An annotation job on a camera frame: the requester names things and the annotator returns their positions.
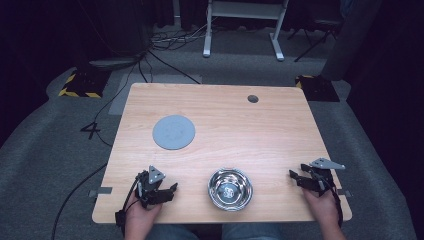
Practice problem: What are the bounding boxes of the stainless steel bowl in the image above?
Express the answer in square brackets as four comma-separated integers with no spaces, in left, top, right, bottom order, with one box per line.
[207,167,254,213]

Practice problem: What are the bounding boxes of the black tripod stand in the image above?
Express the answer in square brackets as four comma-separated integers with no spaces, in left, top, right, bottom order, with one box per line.
[287,18,338,63]

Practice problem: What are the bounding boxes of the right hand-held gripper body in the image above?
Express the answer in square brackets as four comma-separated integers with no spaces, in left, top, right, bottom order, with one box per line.
[309,157,347,197]

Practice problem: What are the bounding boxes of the thin black floor cable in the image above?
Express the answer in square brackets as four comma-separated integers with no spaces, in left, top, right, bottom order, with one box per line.
[94,49,202,148]

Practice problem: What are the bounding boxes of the white metal desk frame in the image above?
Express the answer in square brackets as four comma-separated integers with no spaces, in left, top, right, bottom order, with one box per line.
[202,0,291,62]

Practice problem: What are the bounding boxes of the bundle of floor cables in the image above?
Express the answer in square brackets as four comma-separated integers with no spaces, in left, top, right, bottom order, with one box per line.
[146,16,218,54]

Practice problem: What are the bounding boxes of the grey round mat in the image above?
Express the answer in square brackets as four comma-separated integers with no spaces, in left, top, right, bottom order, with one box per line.
[152,114,197,151]

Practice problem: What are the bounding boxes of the person's jeans leg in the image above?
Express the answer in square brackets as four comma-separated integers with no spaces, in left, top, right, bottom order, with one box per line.
[221,222,285,240]
[145,223,202,240]

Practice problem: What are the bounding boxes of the right hand-held gripper cable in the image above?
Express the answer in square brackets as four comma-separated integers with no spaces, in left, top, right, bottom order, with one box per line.
[327,179,345,229]

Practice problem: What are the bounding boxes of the person's right hand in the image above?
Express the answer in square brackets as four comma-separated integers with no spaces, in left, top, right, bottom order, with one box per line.
[301,187,341,230]

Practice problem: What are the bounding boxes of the yellow-black striped base plate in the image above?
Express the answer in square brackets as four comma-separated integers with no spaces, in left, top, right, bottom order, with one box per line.
[294,74,341,103]
[57,67,112,100]

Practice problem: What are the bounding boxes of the hand-held gripper cable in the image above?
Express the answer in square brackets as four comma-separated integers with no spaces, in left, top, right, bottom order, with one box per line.
[114,172,142,236]
[327,179,345,229]

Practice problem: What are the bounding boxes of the left hand-held gripper cable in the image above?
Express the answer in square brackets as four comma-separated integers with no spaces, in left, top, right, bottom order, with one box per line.
[114,172,142,236]

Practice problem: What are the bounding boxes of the person's left hand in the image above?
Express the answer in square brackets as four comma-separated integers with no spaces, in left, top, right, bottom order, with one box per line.
[124,192,163,232]

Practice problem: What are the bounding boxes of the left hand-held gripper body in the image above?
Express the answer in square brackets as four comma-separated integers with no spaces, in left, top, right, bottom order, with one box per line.
[134,165,170,210]

